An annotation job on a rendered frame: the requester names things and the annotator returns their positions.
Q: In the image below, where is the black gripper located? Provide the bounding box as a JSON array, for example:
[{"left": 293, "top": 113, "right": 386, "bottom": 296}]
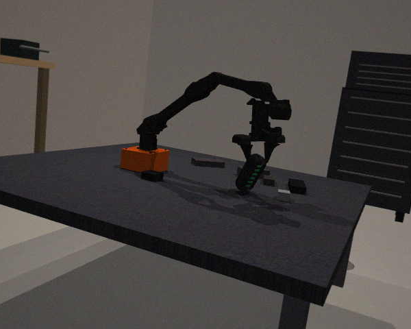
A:
[{"left": 232, "top": 119, "right": 285, "bottom": 164}]

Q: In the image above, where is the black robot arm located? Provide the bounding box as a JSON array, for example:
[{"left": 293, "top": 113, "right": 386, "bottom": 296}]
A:
[{"left": 136, "top": 72, "right": 292, "bottom": 151}]

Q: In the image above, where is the dark grey switch panel with green rocker switches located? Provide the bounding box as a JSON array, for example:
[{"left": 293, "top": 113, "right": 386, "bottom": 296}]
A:
[{"left": 236, "top": 154, "right": 266, "bottom": 191}]

